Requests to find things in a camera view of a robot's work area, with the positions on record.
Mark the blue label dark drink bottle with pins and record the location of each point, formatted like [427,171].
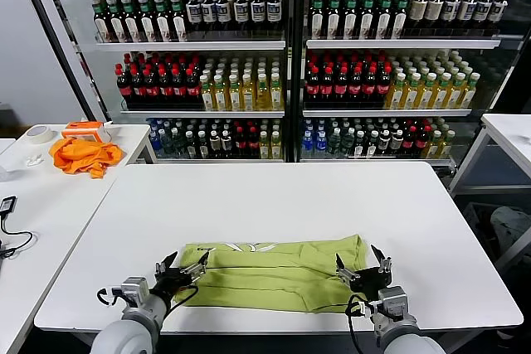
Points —
[241,11]
[273,11]
[451,10]
[466,10]
[258,11]
[193,12]
[208,11]
[482,11]
[498,12]
[223,11]

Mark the small white plastic object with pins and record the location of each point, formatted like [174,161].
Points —
[34,160]

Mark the small black device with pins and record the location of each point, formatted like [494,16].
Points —
[8,205]

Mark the white shelf board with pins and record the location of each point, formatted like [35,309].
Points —
[402,44]
[386,112]
[203,114]
[191,46]
[373,161]
[215,160]

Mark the beige label dark drink bottle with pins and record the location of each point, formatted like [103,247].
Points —
[434,10]
[418,10]

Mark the yellow tea bottle green label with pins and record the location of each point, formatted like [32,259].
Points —
[433,146]
[276,146]
[396,97]
[440,97]
[446,146]
[264,146]
[220,99]
[207,99]
[455,97]
[276,99]
[425,97]
[235,99]
[469,97]
[248,99]
[262,99]
[410,97]

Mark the grey bag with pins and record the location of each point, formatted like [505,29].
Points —
[512,223]

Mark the large white work table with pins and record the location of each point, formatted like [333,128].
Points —
[166,205]

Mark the glass cooler door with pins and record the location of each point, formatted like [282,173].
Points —
[514,59]
[76,18]

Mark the beige tape roll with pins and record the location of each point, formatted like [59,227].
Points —
[46,135]

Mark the orange and white box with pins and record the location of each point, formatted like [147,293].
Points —
[83,127]

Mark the white side table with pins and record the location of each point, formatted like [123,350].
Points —
[5,146]
[50,225]
[132,138]
[510,134]

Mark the black framed display cooler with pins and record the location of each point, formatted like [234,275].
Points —
[295,80]

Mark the blue label water bottle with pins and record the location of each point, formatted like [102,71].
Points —
[320,145]
[307,145]
[154,140]

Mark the red cap cola bottle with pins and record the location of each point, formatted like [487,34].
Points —
[383,88]
[241,143]
[408,140]
[355,88]
[253,143]
[138,89]
[179,89]
[124,88]
[166,89]
[340,88]
[193,89]
[152,89]
[368,88]
[421,139]
[326,88]
[313,88]

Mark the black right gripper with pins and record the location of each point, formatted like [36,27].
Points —
[371,283]

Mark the clear green water bottle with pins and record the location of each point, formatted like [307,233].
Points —
[334,142]
[347,142]
[166,142]

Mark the black crate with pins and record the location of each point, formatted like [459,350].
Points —
[477,215]

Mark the green cap dark tea bottle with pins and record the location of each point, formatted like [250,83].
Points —
[383,18]
[101,22]
[132,24]
[117,24]
[179,24]
[148,24]
[163,24]
[316,18]
[399,18]
[349,18]
[333,18]
[366,18]

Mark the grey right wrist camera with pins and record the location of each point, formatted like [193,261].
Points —
[392,301]

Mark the white cap dark drink bottle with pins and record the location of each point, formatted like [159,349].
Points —
[189,146]
[214,143]
[383,141]
[372,145]
[202,146]
[226,143]
[396,141]
[359,145]

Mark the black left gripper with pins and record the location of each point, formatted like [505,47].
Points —
[170,282]

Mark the green printed t-shirt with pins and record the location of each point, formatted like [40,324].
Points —
[269,279]

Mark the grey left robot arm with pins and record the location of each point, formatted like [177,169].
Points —
[124,333]

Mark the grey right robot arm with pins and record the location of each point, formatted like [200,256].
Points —
[410,343]

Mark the crumpled orange cloth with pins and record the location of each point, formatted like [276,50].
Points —
[83,157]

